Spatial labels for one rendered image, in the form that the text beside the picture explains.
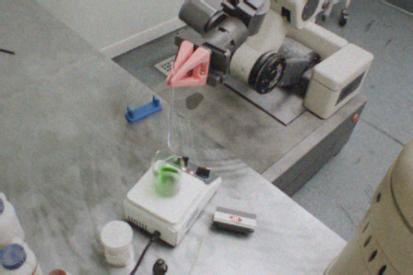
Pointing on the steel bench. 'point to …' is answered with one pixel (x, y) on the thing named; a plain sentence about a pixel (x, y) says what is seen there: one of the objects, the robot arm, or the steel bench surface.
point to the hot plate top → (171, 209)
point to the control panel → (199, 176)
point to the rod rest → (143, 110)
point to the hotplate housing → (171, 233)
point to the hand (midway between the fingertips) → (171, 80)
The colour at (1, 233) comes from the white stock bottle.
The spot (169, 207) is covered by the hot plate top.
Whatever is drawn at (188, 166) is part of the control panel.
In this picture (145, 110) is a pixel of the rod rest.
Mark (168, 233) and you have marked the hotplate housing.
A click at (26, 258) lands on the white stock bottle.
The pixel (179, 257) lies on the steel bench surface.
